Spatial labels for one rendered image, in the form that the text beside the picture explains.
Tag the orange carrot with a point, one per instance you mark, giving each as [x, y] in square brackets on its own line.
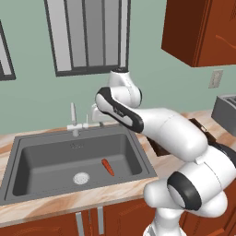
[108, 167]

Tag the large dark-framed window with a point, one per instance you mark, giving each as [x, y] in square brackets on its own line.
[89, 33]

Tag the silver sink faucet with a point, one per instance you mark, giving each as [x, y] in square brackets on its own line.
[73, 116]

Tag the round silver sink drain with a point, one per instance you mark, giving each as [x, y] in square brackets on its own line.
[81, 178]

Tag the grey kitchen sink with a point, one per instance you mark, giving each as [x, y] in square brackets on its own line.
[76, 153]

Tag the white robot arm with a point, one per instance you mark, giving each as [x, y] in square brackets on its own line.
[172, 129]

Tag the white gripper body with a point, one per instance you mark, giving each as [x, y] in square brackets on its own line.
[98, 115]

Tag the red-brown wall cupboard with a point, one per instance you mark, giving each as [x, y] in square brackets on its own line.
[199, 27]

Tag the narrow dark-framed window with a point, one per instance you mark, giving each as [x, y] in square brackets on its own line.
[4, 58]

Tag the grey wall socket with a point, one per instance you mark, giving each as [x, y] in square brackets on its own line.
[216, 79]

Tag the grey toaster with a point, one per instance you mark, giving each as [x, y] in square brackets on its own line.
[226, 115]

